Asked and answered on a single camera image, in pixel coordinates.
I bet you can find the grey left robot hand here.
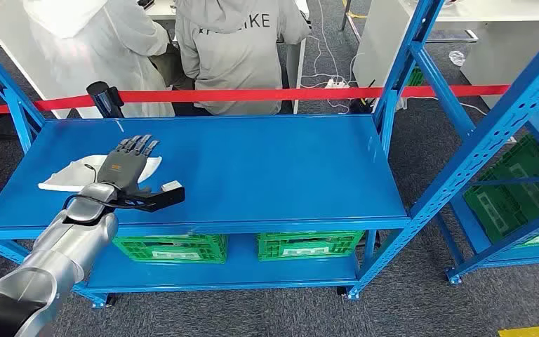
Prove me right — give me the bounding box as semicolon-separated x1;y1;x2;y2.
96;134;161;197

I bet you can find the white plastic shell part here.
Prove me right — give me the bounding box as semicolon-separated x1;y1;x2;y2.
37;154;163;193

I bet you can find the green plastic crate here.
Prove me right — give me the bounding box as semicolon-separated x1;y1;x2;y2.
112;234;229;265
463;135;539;247
256;231;365;263
406;66;425;88

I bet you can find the person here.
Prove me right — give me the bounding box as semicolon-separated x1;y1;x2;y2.
175;0;312;117
22;0;176;119

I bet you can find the red barrier tape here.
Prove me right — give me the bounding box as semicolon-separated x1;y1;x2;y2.
0;84;539;117

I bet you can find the black handheld radio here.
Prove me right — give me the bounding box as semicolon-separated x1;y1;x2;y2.
349;79;378;115

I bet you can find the white table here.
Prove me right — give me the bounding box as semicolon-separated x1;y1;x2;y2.
353;0;539;110

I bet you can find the black barrier post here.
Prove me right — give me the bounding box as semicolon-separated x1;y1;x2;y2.
86;81;126;119

